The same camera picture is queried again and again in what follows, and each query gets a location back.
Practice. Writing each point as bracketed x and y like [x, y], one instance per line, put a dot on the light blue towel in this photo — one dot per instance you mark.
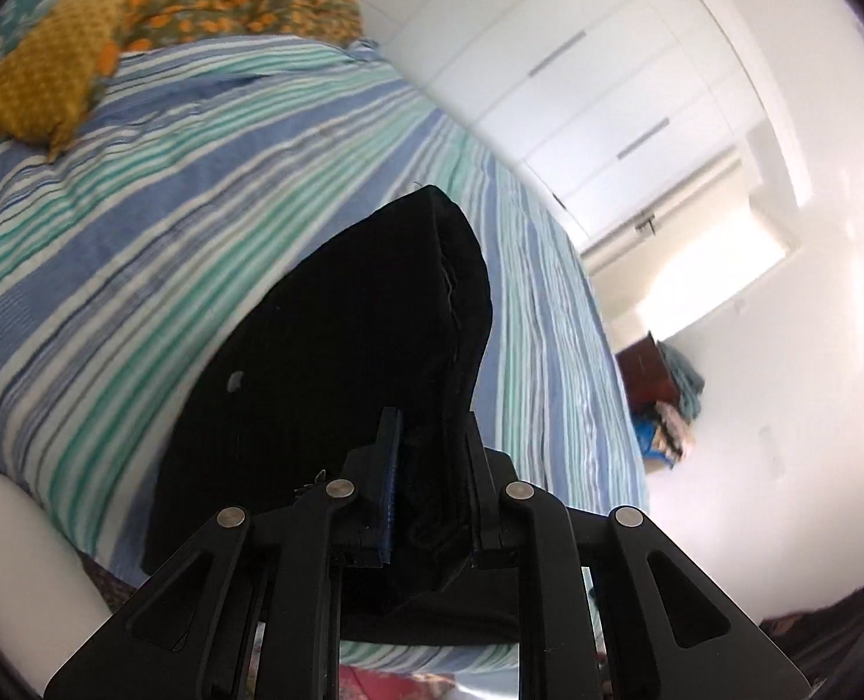
[683, 379]

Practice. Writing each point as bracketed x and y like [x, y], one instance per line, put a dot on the blue bag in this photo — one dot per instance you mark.
[665, 437]

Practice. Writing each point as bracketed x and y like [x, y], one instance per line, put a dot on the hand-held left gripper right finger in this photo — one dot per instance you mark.
[479, 496]

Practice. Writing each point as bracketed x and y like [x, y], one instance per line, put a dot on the black pants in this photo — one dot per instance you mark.
[344, 321]

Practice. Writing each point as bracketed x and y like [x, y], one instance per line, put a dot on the brown wooden cabinet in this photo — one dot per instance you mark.
[639, 372]

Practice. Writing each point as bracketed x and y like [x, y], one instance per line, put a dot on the white wardrobe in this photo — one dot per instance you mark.
[585, 65]

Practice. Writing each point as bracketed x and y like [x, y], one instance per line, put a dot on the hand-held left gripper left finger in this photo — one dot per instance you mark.
[390, 496]

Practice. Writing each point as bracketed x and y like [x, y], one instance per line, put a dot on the yellow patterned pillow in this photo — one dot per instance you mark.
[45, 80]

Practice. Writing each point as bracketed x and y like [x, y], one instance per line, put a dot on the striped blue green bedsheet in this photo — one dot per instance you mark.
[184, 197]

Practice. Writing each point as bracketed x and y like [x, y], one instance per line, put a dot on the orange floral cloth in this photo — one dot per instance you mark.
[242, 4]

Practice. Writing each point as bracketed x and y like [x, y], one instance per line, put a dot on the red patterned rug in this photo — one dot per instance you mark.
[395, 682]

